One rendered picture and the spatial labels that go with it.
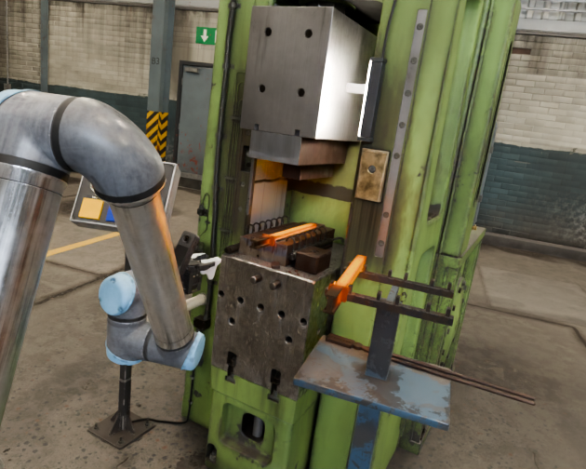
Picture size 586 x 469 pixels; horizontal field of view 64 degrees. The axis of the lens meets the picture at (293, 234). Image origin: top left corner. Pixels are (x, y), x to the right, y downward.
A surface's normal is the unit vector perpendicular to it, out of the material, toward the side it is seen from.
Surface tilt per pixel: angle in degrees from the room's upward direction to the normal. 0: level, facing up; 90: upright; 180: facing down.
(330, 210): 90
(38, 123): 74
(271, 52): 90
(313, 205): 90
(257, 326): 90
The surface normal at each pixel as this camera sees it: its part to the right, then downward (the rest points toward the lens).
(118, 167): 0.39, 0.32
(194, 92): -0.30, 0.19
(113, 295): -0.46, 0.06
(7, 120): -0.19, -0.12
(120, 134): 0.63, -0.25
